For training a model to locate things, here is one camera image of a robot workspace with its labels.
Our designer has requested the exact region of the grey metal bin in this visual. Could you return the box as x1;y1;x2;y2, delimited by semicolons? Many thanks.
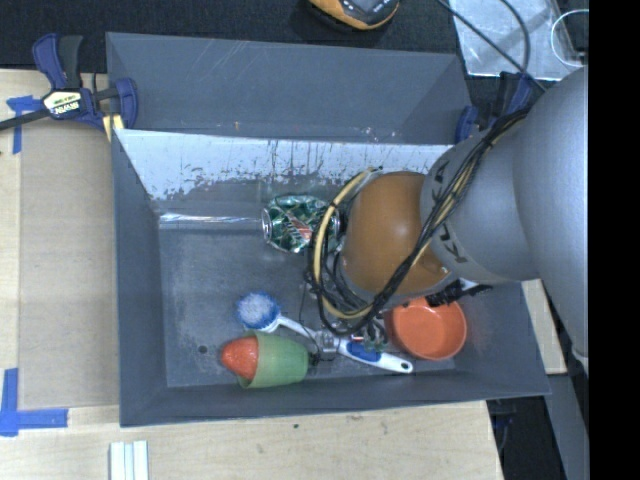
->
104;31;553;428

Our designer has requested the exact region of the orange bowl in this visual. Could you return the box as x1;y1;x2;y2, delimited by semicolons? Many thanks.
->
383;297;469;362

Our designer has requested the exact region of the crushed green soda can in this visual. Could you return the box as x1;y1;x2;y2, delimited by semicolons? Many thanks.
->
260;193;344;255

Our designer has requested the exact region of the red toy fruit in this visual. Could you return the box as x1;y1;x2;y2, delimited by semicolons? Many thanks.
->
220;336;261;381

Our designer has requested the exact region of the white and blue dish brush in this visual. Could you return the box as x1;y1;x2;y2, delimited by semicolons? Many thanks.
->
235;291;415;375

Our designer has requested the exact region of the green plastic cup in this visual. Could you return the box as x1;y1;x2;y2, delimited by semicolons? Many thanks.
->
236;331;312;390

